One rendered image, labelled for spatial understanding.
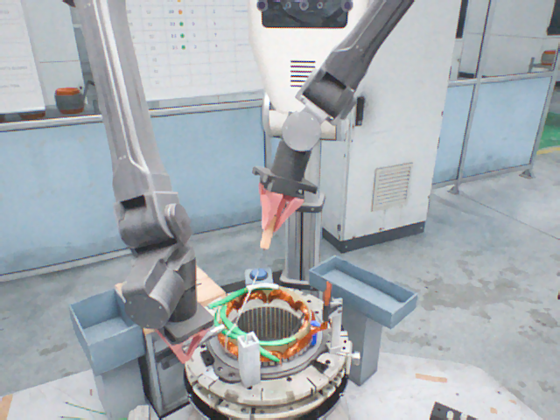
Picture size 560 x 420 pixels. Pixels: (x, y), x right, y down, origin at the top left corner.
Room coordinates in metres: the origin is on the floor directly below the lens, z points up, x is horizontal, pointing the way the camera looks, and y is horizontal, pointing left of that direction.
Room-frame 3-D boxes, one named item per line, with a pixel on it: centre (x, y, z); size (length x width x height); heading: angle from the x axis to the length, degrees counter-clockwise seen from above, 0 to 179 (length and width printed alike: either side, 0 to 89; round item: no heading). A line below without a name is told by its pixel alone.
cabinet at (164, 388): (0.88, 0.27, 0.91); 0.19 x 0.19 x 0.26; 37
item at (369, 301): (0.91, -0.19, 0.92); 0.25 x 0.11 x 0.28; 45
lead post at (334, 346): (0.64, -0.09, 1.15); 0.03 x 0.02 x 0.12; 110
